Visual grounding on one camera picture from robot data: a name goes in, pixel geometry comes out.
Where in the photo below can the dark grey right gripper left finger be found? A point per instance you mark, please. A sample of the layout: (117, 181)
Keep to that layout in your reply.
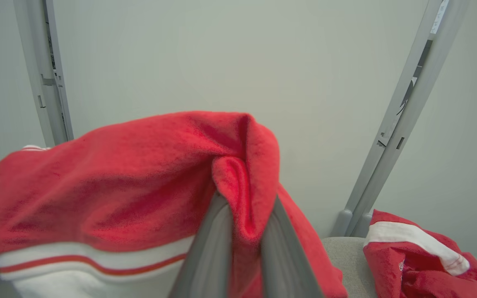
(209, 252)

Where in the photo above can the white post label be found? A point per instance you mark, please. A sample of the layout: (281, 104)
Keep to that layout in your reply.
(439, 16)

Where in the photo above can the grey slotted frame post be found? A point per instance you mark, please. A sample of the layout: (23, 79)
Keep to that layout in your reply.
(39, 62)
(404, 116)

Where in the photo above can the red garment with white stripes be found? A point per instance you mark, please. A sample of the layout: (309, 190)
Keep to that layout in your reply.
(420, 265)
(110, 186)

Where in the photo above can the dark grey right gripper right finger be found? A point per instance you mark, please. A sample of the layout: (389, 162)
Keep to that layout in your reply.
(284, 256)

